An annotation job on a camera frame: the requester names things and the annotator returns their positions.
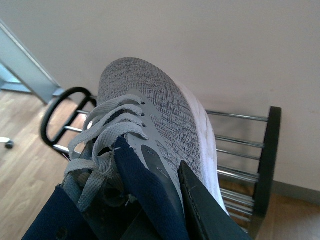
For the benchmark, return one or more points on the black metal shoe rack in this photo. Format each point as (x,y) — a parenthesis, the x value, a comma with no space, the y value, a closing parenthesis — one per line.
(248,209)

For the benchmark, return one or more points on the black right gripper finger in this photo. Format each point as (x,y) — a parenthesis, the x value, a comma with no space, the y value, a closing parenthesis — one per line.
(205,219)

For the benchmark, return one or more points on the grey sneaker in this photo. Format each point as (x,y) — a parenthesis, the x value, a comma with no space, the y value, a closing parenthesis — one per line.
(122,174)

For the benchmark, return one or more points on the white grey office chair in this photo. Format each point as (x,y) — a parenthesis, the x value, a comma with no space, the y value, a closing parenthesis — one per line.
(8,143)

